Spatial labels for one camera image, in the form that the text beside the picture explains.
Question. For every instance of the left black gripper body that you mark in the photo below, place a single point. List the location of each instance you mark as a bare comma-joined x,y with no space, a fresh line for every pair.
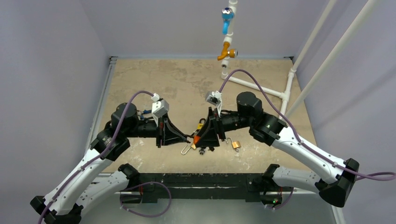
160,130

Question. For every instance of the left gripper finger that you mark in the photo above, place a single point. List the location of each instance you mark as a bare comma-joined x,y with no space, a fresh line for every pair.
173,140
171,131

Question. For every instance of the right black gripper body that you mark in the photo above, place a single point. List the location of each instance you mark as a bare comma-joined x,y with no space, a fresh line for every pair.
220,126

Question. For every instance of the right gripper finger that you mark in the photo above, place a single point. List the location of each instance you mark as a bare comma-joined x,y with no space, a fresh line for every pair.
214,142
207,131

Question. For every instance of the orange black padlock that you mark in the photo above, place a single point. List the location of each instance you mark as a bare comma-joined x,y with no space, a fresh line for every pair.
195,141

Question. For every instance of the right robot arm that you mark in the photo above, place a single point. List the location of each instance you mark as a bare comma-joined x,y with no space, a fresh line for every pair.
328,177

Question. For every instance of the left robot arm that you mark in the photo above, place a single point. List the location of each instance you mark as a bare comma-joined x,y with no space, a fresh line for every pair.
74,197

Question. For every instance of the black key bunch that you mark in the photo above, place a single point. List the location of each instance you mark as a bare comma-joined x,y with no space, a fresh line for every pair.
202,150

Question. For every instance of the brass padlock long shackle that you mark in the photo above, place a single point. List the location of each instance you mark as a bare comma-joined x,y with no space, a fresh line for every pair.
187,148

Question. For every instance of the brass padlock open shackle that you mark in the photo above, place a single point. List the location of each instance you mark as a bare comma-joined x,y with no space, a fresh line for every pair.
235,144

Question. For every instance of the black base bar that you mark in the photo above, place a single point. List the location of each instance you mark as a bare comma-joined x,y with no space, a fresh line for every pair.
250,187

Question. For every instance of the orange tap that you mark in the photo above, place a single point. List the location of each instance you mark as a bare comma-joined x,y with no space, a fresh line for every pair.
227,52

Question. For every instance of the blue tap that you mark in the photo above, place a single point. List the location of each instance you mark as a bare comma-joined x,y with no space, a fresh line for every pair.
227,16

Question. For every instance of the white diagonal pole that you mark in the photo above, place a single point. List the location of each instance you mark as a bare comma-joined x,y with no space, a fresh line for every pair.
342,42

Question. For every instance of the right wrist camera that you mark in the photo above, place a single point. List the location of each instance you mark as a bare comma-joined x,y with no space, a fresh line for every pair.
215,98

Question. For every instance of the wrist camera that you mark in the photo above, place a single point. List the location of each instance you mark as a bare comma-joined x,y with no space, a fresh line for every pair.
159,106
215,98

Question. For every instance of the blue handled pliers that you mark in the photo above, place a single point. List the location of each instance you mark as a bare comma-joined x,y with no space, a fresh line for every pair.
141,115

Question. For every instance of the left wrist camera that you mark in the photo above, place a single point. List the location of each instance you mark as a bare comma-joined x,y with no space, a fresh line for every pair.
159,106

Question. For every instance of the aluminium frame rail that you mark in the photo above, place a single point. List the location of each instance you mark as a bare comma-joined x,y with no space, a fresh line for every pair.
94,129

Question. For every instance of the white pvc pipe frame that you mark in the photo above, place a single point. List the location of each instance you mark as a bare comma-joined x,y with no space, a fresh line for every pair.
284,96

